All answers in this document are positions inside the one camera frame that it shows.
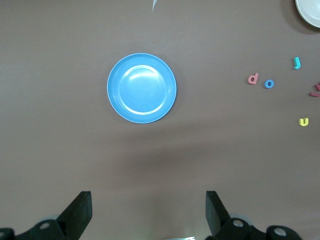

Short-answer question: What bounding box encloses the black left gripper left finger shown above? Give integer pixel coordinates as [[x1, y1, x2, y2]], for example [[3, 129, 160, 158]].
[[0, 191, 93, 240]]

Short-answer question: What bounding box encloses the brown table cover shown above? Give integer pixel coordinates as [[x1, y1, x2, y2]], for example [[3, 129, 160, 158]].
[[0, 0, 320, 240]]

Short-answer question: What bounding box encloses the beige plastic plate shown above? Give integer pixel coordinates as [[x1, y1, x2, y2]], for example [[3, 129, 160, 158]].
[[294, 0, 320, 28]]

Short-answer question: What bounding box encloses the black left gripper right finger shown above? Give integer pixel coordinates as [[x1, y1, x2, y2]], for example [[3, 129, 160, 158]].
[[204, 191, 305, 240]]

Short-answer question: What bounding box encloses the blue plastic plate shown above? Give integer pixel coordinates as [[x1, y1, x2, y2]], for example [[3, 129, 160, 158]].
[[106, 52, 178, 124]]

